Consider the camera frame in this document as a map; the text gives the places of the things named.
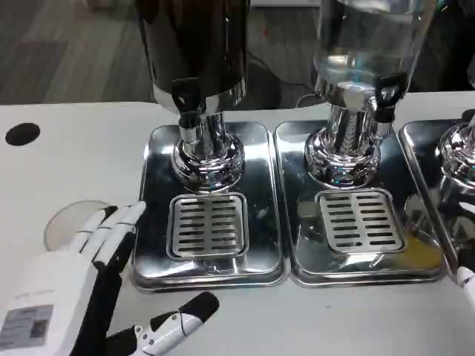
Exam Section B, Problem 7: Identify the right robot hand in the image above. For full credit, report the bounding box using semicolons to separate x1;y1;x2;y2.
456;265;475;302

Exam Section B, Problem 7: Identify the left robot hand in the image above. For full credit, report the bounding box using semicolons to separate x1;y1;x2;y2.
0;202;220;356

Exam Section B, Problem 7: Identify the clear ribbed glass cup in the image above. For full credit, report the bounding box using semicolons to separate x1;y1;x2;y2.
43;200;112;254

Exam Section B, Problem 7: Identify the slotted steel drip grid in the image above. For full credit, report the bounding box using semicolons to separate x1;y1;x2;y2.
168;192;249;260
315;188;407;256

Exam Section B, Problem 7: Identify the black round counter hole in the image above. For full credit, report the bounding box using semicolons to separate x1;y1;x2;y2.
4;122;41;146

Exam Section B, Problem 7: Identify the steel tray under clear dispenser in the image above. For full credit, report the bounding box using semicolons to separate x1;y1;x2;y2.
273;120;450;289

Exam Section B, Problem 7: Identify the black tap of clear dispenser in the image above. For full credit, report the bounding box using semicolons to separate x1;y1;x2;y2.
373;72;409;140

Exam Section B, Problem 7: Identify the steel tray under dark dispenser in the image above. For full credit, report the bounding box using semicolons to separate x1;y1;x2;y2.
131;124;292;290

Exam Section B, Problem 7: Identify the black tap of dark dispenser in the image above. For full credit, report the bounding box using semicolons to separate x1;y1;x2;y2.
171;78;204;144

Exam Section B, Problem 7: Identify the clear water drink dispenser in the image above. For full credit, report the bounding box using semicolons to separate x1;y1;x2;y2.
304;0;439;188

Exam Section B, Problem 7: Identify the dark coffee drink dispenser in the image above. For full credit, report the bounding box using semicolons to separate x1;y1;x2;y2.
135;0;249;194

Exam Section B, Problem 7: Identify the chrome dispenser pedestal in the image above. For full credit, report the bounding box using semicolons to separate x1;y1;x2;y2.
439;109;475;196

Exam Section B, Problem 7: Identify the steel tray under chrome pedestal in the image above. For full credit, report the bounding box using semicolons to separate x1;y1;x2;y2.
399;118;475;277

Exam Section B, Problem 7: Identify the thin white floor cable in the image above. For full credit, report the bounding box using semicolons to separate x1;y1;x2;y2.
246;50;317;107

